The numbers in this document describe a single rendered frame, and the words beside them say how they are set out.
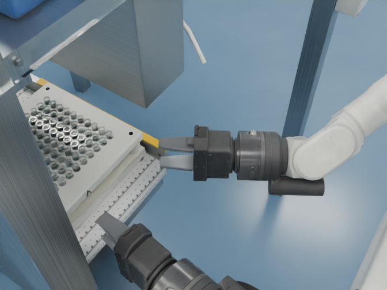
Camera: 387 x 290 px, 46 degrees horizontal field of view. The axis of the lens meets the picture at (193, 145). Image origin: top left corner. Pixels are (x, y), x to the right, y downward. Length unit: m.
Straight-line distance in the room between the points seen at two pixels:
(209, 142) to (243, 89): 1.55
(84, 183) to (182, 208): 1.10
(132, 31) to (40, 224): 0.26
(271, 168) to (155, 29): 0.31
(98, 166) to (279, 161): 0.31
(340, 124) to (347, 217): 1.18
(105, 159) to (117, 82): 0.17
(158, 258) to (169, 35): 0.31
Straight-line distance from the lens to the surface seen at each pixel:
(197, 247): 1.78
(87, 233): 0.82
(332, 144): 0.78
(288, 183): 0.82
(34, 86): 1.06
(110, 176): 0.85
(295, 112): 1.55
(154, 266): 0.65
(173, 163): 0.83
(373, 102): 0.83
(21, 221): 0.48
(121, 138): 0.84
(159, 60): 0.66
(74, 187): 0.79
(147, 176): 0.87
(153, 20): 0.62
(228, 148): 0.77
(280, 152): 0.78
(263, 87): 2.33
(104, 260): 1.20
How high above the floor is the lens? 1.59
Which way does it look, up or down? 51 degrees down
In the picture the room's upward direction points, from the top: straight up
